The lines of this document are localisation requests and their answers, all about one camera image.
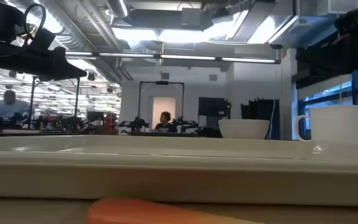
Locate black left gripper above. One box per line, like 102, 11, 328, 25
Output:
0, 40, 88, 82

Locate black aluminium table frame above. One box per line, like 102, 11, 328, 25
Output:
0, 130, 200, 138

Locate black upright panels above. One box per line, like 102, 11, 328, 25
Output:
240, 98, 280, 140

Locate beige plastic tray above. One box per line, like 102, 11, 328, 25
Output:
0, 134, 358, 208

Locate white mug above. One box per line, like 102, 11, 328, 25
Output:
293, 105, 358, 146

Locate white ribbed bowl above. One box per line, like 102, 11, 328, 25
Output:
218, 119, 270, 140

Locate red chair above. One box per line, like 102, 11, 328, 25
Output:
103, 112, 119, 135

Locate orange-handled metal knife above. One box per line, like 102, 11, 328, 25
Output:
86, 197, 267, 224

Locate long fluorescent light bar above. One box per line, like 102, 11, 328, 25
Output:
65, 51, 282, 65

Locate blue window frame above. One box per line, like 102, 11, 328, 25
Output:
296, 70, 358, 146

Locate grey metal box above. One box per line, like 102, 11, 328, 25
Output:
181, 7, 203, 27

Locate black gantry frame with camera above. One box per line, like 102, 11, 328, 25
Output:
137, 80, 185, 133

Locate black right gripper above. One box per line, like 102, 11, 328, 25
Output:
295, 32, 358, 90

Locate black cabinet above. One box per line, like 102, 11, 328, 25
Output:
198, 96, 232, 128

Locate person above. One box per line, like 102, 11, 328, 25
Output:
154, 111, 178, 134
0, 90, 34, 119

